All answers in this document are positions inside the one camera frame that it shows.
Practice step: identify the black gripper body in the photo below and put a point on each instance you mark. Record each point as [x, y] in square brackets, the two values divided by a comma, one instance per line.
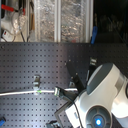
[74, 74]

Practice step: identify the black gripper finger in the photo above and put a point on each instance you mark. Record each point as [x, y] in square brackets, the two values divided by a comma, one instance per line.
[65, 100]
[59, 92]

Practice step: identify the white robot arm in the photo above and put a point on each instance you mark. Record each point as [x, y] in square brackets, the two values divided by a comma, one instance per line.
[105, 95]

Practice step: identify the black perforated board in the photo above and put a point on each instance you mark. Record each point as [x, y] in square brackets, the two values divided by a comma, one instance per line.
[20, 62]

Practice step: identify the blue object at right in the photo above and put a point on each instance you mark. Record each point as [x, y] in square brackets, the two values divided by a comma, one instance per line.
[94, 34]

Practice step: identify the blue object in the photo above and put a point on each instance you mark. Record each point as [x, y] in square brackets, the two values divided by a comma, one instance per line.
[2, 121]
[94, 34]

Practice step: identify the blue object bottom left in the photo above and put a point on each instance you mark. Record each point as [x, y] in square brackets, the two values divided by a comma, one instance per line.
[2, 121]

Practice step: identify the red tool top left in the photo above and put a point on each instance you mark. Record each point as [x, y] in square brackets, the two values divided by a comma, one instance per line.
[8, 8]

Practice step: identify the metal cable clip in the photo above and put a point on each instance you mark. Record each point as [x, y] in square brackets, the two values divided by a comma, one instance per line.
[36, 84]

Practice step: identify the aluminium frame post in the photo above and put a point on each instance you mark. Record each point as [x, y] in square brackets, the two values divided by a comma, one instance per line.
[57, 21]

